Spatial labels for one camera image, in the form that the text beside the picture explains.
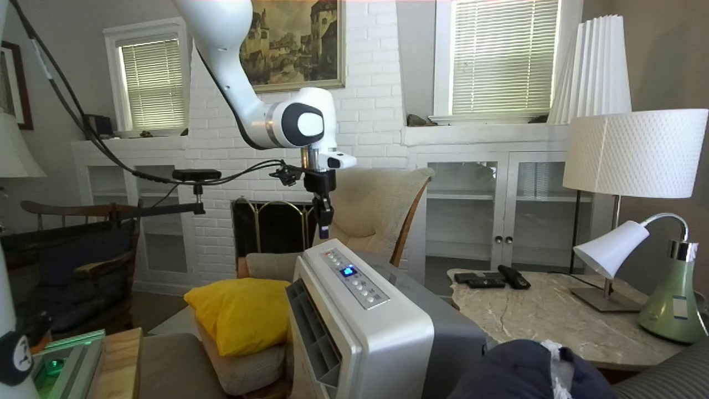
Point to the left white window blind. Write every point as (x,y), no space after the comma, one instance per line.
(154,82)

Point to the yellow cushion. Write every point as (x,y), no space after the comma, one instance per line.
(243,316)

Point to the beige armchair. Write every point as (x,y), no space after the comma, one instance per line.
(190,367)

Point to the white window blind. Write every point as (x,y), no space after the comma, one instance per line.
(154,82)
(504,56)

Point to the black fireplace screen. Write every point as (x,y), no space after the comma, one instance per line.
(272,227)

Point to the white built-in cabinet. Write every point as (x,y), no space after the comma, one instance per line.
(498,197)

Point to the dark wooden chair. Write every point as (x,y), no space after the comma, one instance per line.
(74,272)

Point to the dark navy pillow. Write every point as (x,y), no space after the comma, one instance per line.
(525,369)

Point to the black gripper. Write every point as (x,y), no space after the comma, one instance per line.
(321,185)

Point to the black remote control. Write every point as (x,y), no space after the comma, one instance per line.
(515,278)
(480,279)

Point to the white drum shade table lamp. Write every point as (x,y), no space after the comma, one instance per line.
(644,154)

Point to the wooden frame beige chair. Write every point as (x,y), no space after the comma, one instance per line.
(375,209)

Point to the framed landscape painting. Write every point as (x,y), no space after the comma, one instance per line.
(295,42)

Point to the white portable air conditioner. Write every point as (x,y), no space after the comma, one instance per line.
(363,330)

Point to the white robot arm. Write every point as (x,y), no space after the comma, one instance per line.
(306,121)

